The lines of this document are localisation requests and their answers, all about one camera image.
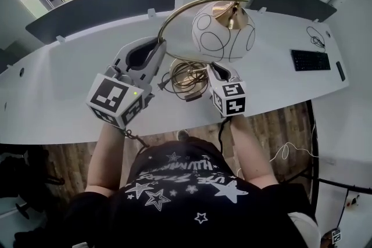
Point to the black slim remote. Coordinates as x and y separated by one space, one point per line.
340 71

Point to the black star print t-shirt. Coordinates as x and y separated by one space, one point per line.
186 212

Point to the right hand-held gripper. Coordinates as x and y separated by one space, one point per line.
232 100

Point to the black office chair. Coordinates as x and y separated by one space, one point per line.
23 177

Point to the person's left forearm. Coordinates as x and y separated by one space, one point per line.
106 156

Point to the black metal rack frame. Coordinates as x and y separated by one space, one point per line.
348 187

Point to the black keyboard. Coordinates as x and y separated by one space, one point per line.
311 60

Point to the person's right forearm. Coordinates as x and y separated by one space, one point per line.
250 154

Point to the brass lamp with white globe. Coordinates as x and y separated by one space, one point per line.
221 35

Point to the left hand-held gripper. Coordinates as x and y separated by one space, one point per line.
110 96

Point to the white curved desk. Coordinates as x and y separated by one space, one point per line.
72 96

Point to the person's right shoe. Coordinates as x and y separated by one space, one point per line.
183 135

